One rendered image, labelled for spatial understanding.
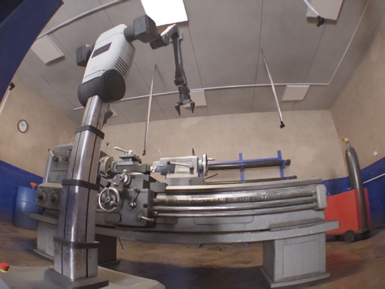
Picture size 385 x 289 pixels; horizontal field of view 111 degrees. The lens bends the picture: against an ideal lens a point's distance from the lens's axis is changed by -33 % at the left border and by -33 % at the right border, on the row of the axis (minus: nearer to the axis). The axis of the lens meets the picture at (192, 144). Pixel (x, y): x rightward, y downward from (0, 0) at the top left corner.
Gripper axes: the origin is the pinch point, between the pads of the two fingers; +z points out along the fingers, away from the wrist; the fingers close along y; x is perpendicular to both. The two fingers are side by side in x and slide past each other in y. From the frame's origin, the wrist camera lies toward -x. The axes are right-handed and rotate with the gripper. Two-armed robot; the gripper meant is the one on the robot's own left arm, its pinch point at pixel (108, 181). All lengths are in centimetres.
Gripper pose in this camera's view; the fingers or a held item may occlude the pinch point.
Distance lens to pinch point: 146.5
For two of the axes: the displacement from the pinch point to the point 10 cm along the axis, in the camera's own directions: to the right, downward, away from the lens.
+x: -8.8, -3.5, 3.2
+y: 4.4, -8.6, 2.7
